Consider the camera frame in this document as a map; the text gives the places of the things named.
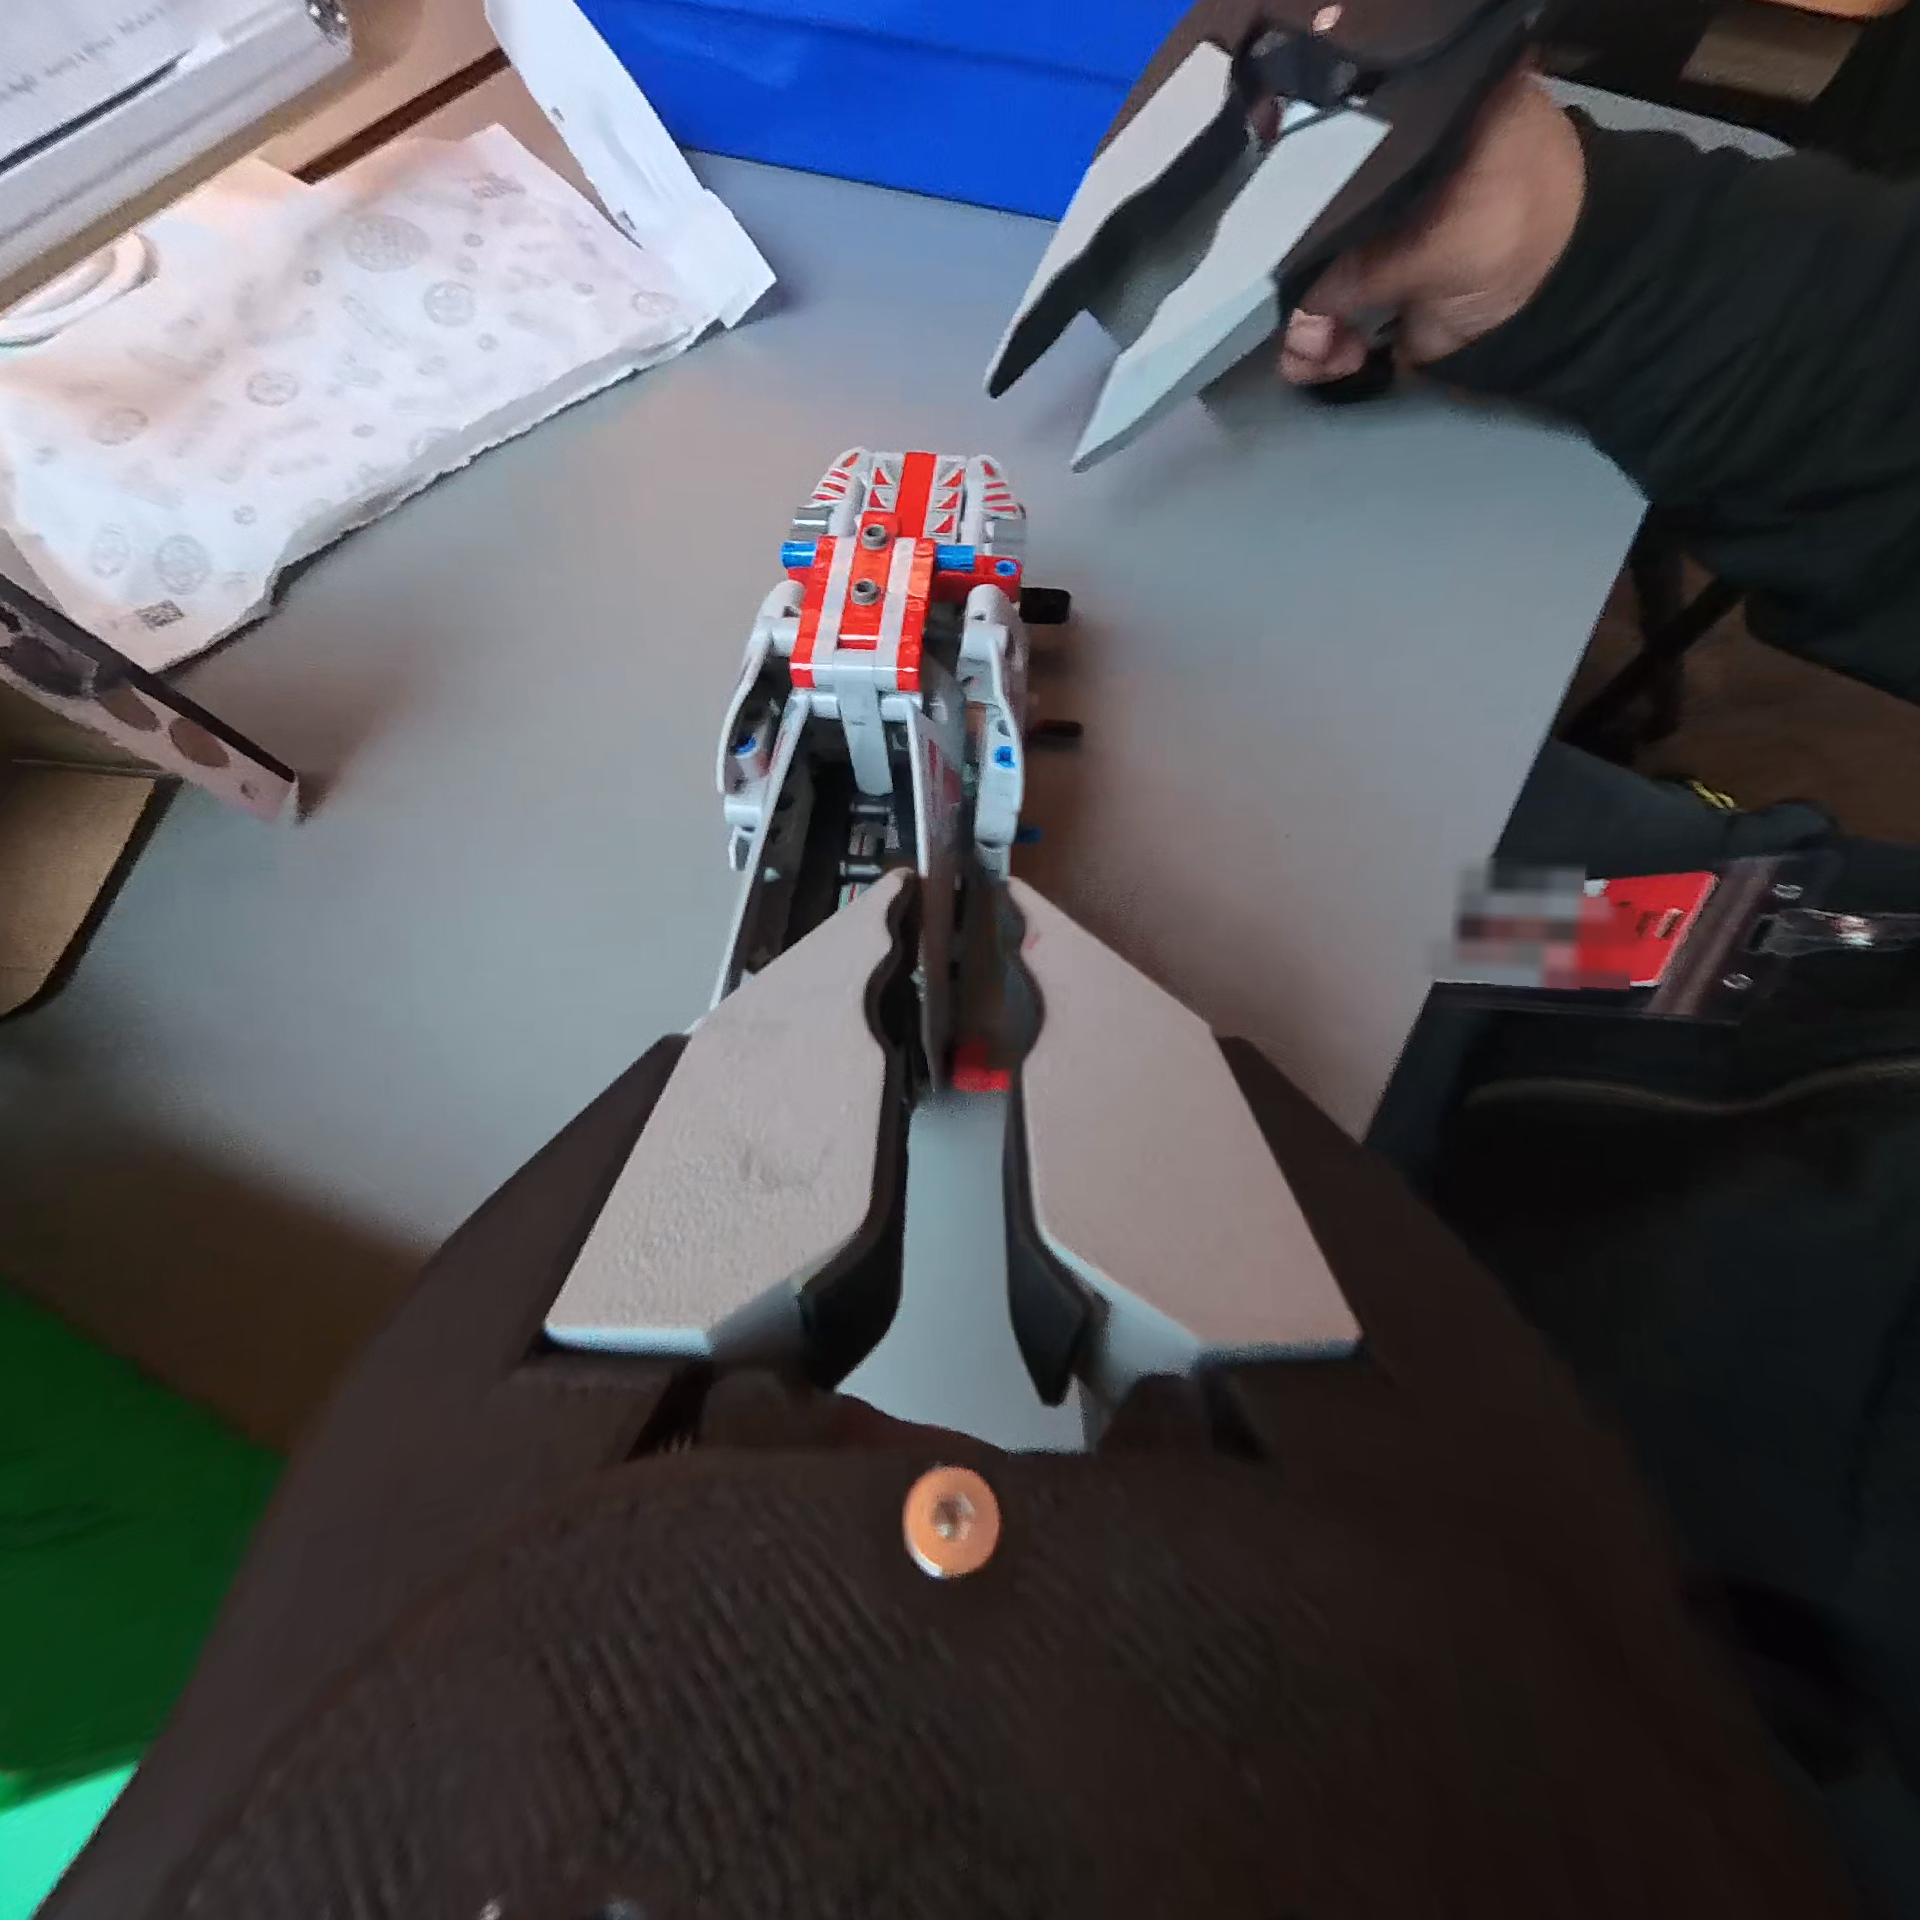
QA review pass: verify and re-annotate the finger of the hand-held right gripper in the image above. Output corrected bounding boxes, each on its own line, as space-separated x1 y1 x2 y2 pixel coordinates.
982 38 1260 401
1070 102 1400 472

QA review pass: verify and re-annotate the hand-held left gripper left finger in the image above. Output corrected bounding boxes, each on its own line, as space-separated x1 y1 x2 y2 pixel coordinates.
543 871 924 1373

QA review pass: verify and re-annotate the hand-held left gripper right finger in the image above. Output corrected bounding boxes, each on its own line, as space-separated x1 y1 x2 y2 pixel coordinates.
993 878 1366 1408

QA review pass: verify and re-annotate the red and white lego model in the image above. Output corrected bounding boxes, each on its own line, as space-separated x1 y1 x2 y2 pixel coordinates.
708 443 1085 1096

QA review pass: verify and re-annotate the person's right forearm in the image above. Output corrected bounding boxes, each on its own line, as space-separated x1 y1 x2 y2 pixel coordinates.
1417 102 1920 663

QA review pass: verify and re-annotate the person's right hand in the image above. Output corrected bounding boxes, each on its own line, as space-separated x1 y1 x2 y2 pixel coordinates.
1279 71 1589 395

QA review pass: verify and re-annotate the blue plastic bin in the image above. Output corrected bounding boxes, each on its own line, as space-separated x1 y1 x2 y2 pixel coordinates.
573 0 1209 225

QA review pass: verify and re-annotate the person's black jacket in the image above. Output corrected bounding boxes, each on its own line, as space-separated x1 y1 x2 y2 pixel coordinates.
1365 720 1920 1920

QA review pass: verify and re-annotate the white paper envelope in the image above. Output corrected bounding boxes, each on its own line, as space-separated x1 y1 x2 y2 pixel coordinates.
482 0 782 329

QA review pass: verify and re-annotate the red badge card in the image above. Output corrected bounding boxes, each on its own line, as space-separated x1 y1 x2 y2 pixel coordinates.
1590 871 1719 990

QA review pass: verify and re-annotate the clear badge holder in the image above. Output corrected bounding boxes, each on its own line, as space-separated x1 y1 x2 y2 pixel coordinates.
1424 843 1920 1029

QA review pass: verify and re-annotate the brown cardboard board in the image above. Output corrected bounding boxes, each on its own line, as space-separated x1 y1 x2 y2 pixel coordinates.
277 46 518 189

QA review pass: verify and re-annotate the small cardboard piece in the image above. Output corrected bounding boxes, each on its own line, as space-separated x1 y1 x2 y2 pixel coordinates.
0 749 168 1023

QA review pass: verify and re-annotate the brown spotted cardboard box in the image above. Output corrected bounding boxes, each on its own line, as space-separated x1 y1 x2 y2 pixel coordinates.
0 574 304 824

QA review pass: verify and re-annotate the white patterned paper bag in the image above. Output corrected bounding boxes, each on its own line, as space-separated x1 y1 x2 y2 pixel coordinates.
0 123 725 672

